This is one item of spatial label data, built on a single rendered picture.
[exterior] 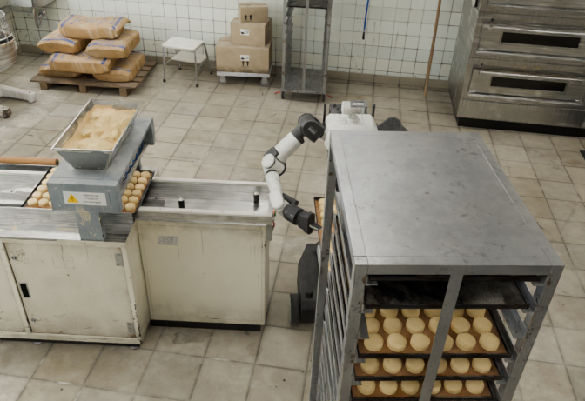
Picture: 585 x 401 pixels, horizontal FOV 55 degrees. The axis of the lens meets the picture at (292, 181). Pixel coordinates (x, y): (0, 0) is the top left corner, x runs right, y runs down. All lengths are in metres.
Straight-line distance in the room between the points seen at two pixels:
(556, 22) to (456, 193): 4.38
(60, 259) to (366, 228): 2.07
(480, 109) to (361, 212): 4.66
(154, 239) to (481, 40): 3.76
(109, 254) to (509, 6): 4.10
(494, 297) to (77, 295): 2.35
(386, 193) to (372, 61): 5.36
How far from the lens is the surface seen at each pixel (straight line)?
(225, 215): 2.96
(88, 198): 2.83
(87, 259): 3.10
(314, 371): 2.53
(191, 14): 7.00
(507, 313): 1.61
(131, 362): 3.50
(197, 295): 3.36
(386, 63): 6.84
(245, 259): 3.13
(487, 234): 1.45
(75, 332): 3.53
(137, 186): 3.19
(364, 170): 1.61
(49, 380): 3.55
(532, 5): 5.74
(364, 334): 1.46
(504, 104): 6.05
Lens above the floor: 2.65
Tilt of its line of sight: 33 degrees down
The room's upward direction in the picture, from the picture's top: 2 degrees clockwise
